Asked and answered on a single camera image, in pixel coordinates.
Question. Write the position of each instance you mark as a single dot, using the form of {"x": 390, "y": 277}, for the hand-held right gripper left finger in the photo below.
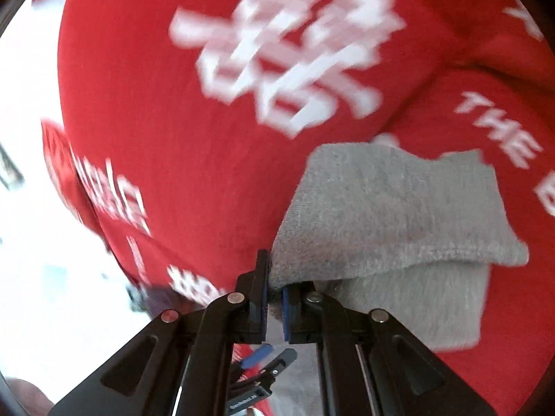
{"x": 262, "y": 307}

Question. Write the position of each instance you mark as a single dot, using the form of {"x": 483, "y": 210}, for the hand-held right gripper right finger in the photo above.
{"x": 286, "y": 316}

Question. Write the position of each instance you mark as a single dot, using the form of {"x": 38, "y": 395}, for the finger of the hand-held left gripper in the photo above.
{"x": 257, "y": 355}
{"x": 279, "y": 360}

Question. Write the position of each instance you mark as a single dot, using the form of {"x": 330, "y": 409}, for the grey fuzzy sweater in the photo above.
{"x": 368, "y": 208}

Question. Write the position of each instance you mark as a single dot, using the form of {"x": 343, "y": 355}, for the red printed blanket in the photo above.
{"x": 151, "y": 95}

